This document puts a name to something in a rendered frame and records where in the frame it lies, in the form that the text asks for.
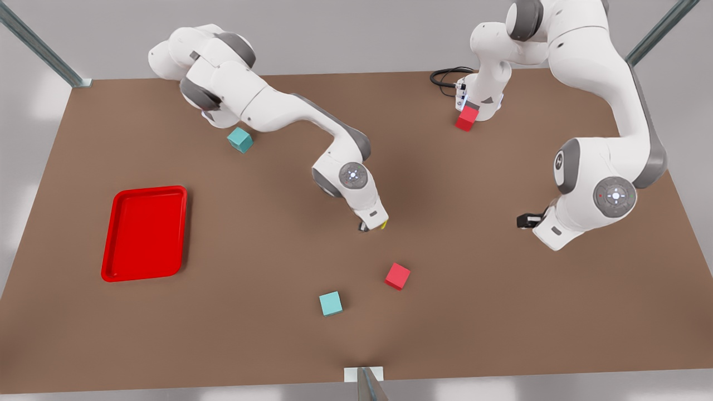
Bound black cable loop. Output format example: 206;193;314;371
429;67;475;99

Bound silver frame post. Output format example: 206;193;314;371
344;366;391;401
625;0;702;68
0;0;93;89

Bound red rectangular tray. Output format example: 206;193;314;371
101;185;188;282

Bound red cube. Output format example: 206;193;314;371
384;262;411;291
455;105;480;133

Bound teal cube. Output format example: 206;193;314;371
319;291;344;317
227;127;254;154

